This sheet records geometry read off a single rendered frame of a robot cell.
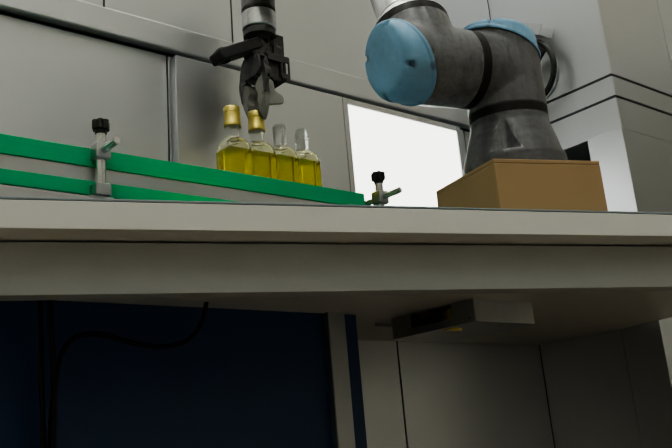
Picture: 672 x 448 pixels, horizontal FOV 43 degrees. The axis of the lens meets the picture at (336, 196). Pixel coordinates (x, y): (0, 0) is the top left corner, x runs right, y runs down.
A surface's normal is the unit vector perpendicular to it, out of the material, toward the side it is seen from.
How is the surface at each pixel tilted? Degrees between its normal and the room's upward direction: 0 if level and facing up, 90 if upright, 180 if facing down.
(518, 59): 93
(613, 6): 90
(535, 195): 90
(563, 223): 90
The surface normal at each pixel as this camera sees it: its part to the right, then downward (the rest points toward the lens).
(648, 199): 0.62, -0.28
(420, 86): 0.27, 0.65
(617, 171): -0.78, -0.12
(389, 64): -0.86, 0.08
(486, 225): 0.33, -0.30
